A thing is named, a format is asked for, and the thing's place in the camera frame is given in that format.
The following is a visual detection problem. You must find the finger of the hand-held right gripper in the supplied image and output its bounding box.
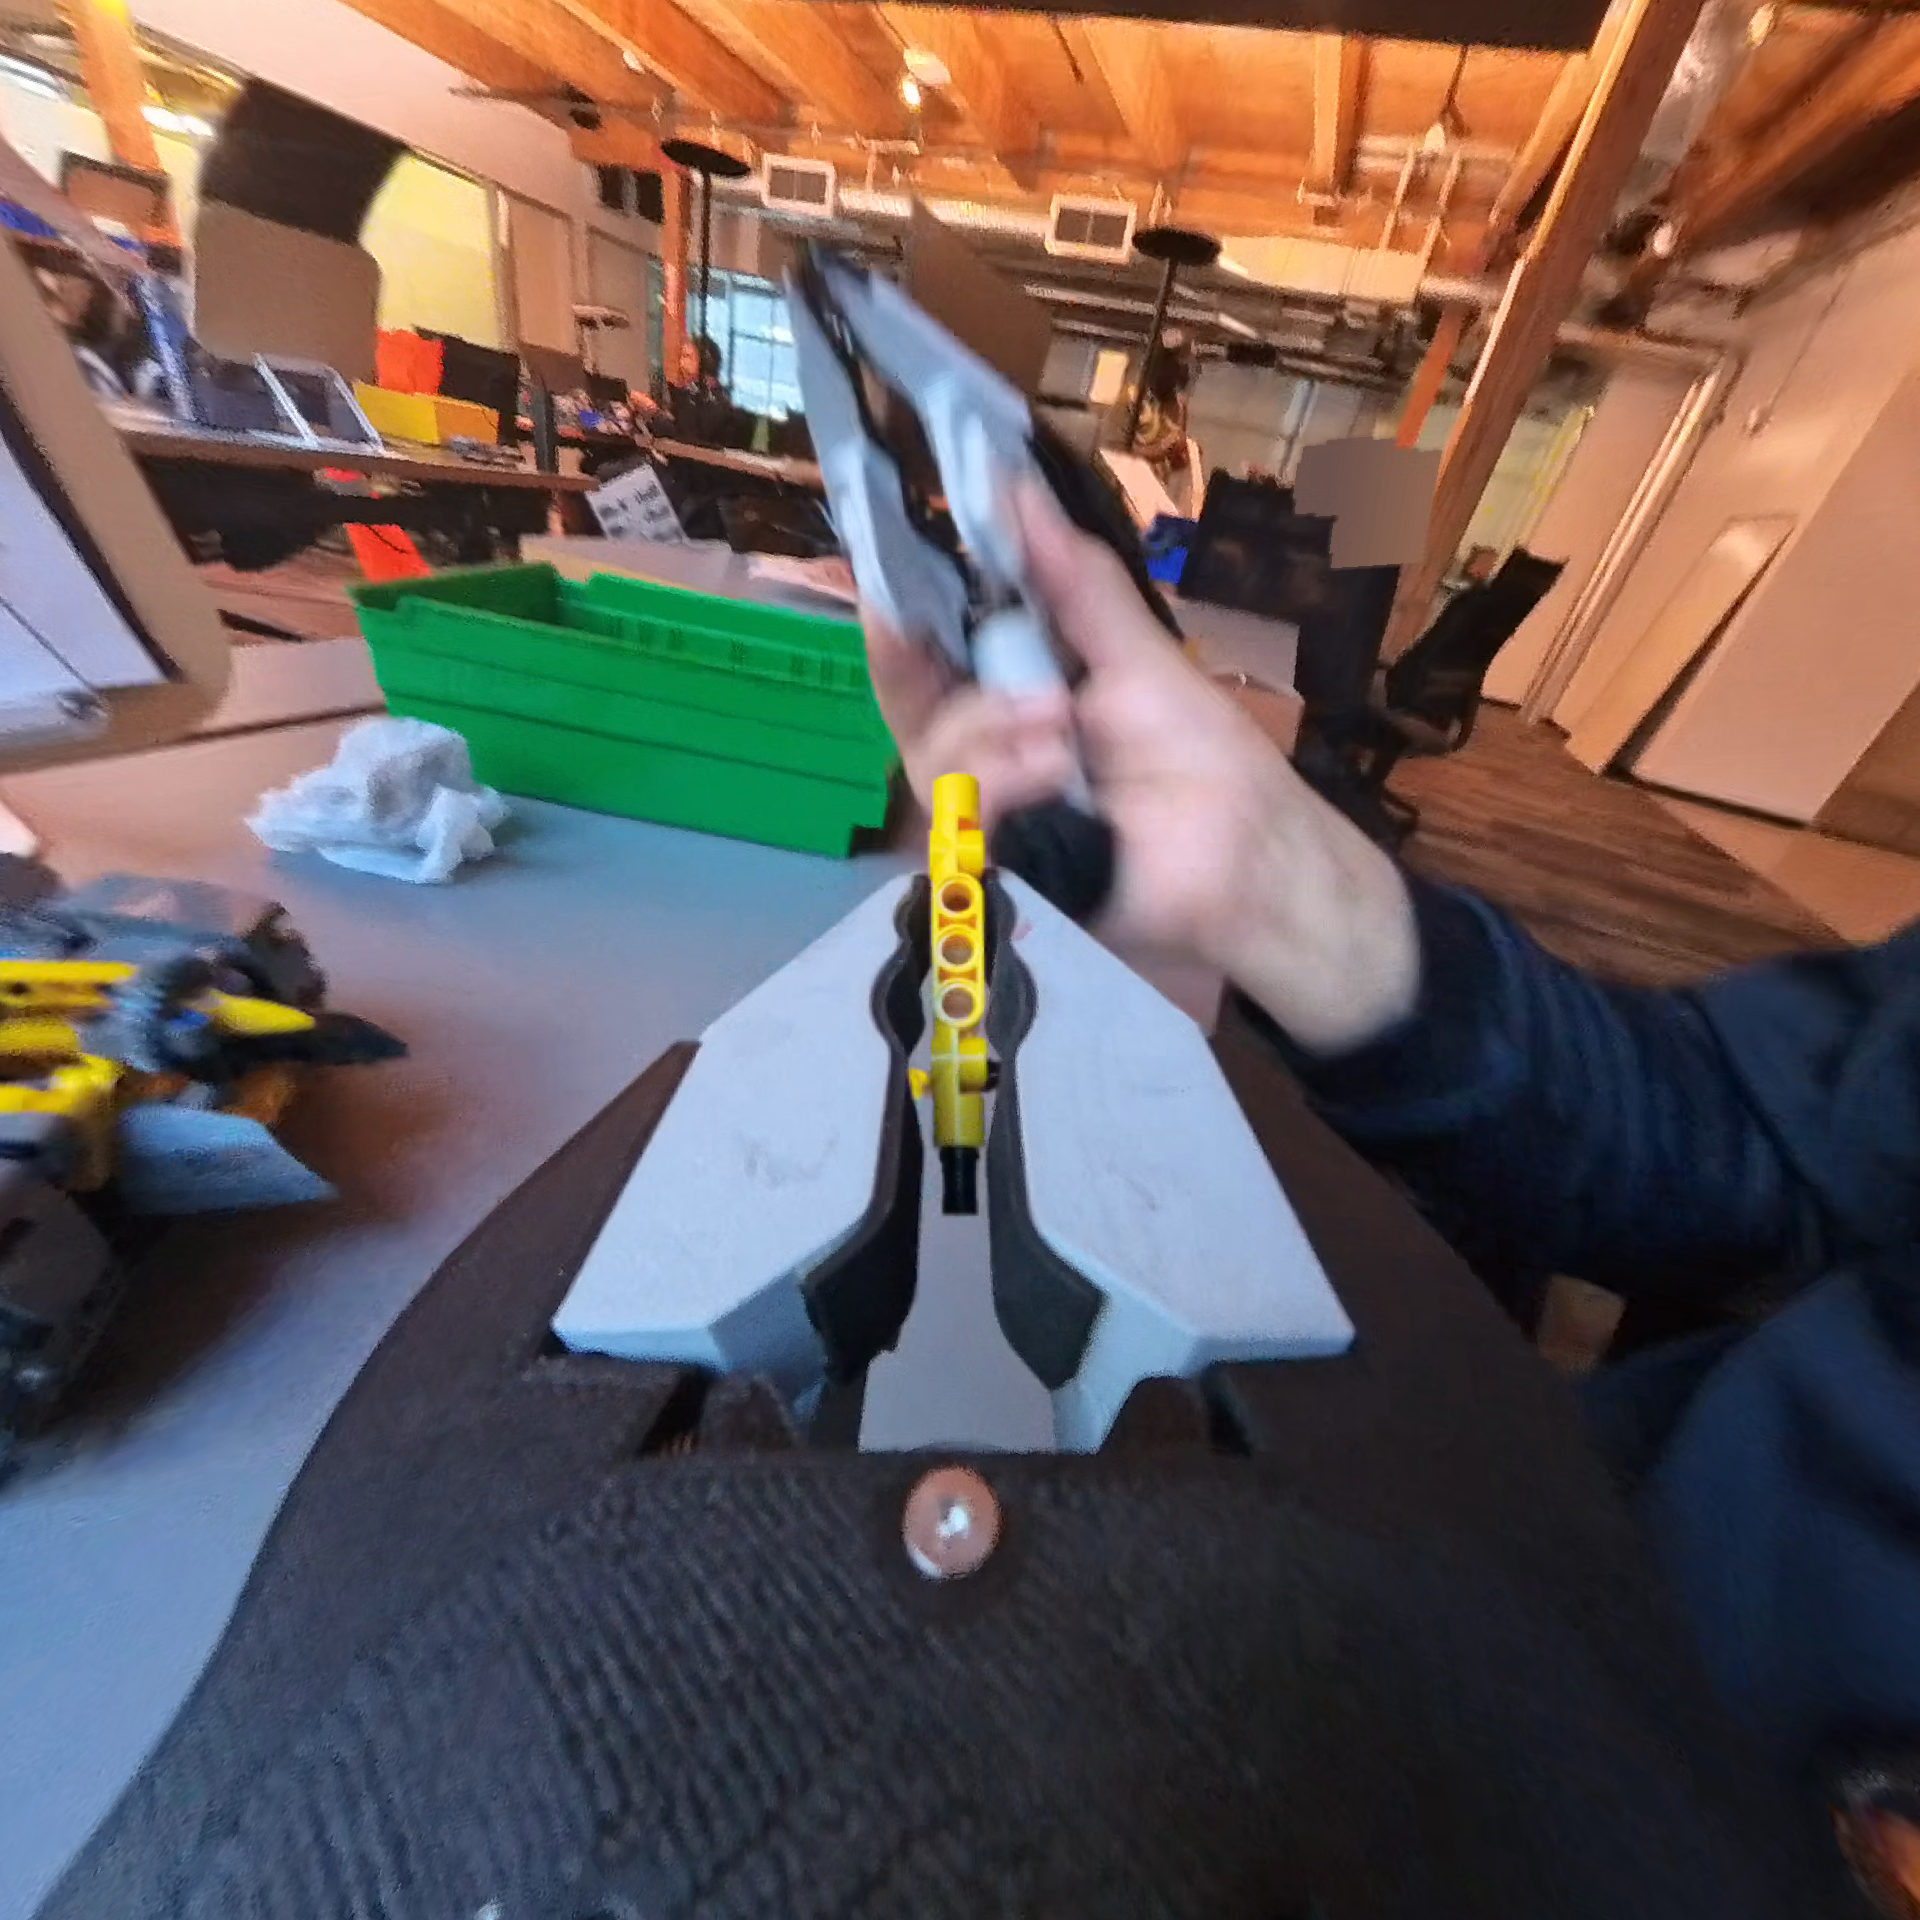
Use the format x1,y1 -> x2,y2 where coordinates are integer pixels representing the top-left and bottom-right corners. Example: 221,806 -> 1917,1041
788,247 -> 966,674
886,287 -> 1072,694

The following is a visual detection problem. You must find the wooden post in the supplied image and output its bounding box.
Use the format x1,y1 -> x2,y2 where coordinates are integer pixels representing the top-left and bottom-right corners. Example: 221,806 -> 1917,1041
1405,0 -> 1717,627

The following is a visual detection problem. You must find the black office chair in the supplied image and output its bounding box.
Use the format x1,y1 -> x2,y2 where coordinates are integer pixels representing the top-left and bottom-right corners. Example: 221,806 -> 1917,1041
1289,549 -> 1567,845

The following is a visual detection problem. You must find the person's right forearm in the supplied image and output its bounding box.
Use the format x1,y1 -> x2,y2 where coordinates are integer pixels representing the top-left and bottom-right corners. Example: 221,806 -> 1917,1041
1260,871 -> 1920,1380

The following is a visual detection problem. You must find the yellow grey toy bulldozer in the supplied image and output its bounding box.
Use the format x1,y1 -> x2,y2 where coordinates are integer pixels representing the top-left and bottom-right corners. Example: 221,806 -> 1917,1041
0,871 -> 410,1447

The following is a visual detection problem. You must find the grey desk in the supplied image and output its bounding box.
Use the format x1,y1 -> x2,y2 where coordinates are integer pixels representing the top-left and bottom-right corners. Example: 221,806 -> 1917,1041
0,630 -> 1322,1920

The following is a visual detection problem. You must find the beige door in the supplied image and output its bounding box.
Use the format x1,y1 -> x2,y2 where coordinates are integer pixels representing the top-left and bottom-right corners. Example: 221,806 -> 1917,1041
1561,517 -> 1799,780

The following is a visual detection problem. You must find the black floor lamp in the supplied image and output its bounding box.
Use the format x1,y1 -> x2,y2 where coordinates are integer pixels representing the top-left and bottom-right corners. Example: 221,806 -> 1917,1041
1130,226 -> 1223,449
660,136 -> 751,393

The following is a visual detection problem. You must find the yellow toy beam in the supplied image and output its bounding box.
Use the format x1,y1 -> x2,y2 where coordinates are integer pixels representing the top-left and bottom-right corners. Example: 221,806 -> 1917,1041
913,770 -> 1002,1219

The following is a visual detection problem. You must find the crumpled white tissue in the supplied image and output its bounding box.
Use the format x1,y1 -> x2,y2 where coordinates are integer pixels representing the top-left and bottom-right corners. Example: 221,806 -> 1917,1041
249,716 -> 515,887

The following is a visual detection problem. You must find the person's dark blue jacket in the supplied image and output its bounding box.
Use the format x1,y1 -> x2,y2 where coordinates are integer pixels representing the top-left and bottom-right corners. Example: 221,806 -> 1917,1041
1260,871 -> 1920,1920

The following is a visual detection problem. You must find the green plastic bin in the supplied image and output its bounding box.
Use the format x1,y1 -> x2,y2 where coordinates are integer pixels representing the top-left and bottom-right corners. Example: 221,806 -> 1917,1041
354,564 -> 900,857

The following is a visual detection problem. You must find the wooden table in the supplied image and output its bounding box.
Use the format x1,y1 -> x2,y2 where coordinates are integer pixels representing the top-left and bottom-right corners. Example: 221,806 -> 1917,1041
515,529 -> 1308,758

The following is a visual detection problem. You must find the person's right hand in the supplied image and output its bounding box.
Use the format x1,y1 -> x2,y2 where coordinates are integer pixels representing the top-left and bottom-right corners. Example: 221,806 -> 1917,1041
871,479 -> 1420,1050

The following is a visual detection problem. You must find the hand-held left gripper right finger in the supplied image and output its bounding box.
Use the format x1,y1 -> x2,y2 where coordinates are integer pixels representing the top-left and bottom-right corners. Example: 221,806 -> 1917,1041
988,884 -> 1353,1447

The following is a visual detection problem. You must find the instruction sheet board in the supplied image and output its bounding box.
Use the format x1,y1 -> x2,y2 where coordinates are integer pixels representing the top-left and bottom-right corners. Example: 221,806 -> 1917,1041
0,226 -> 236,770

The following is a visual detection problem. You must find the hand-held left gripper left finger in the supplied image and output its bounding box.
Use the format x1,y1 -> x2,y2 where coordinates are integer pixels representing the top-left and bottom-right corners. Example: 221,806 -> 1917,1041
555,877 -> 927,1388

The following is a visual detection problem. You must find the yellow storage bin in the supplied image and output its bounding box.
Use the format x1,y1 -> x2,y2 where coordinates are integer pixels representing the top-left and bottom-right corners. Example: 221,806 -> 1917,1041
357,384 -> 506,452

